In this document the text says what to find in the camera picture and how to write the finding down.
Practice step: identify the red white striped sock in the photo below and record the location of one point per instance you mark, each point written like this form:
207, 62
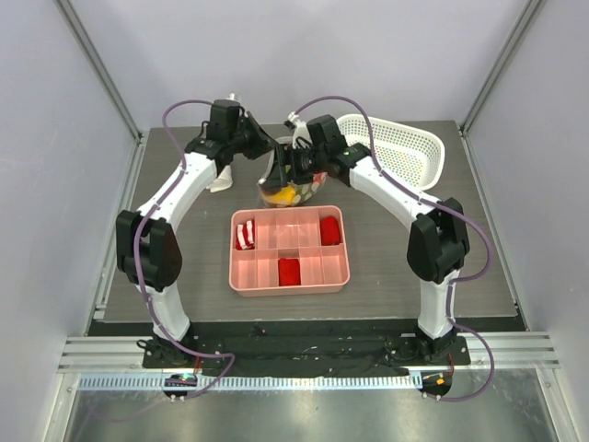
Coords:
245, 235

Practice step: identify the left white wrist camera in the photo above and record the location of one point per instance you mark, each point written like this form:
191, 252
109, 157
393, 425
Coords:
235, 97

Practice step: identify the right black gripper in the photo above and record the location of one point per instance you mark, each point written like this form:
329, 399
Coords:
285, 162

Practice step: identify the red cloth roll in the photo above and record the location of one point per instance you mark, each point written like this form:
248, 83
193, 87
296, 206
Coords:
289, 272
330, 231

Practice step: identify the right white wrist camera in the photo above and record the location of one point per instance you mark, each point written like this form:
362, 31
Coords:
300, 134

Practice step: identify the pink compartment tray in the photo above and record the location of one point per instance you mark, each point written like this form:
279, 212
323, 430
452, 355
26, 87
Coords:
288, 233

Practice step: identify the white slotted cable duct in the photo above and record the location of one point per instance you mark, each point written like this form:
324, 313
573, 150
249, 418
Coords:
181, 382

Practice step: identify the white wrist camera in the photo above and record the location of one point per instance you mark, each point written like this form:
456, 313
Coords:
235, 97
300, 134

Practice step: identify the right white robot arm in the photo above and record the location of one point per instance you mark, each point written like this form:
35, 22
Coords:
346, 150

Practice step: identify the yellow toy pepper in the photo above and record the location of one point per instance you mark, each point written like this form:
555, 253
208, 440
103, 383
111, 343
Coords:
284, 197

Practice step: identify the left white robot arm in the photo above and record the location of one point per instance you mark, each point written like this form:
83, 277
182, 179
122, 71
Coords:
147, 249

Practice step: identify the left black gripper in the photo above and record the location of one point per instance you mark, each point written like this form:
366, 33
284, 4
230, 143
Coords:
263, 142

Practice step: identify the clear zip top bag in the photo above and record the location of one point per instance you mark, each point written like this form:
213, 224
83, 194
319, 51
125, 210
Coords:
292, 183

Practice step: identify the white perforated plastic basket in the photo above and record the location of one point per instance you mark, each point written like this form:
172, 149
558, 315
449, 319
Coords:
414, 155

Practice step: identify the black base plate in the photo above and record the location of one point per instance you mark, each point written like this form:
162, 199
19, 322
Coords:
306, 349

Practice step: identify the red cloth roll upper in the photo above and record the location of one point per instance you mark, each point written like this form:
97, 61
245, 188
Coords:
330, 231

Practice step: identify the red cloth roll lower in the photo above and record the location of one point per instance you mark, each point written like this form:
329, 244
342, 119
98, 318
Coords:
289, 272

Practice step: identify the white rolled cloth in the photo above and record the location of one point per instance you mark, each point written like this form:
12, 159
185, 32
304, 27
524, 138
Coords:
223, 182

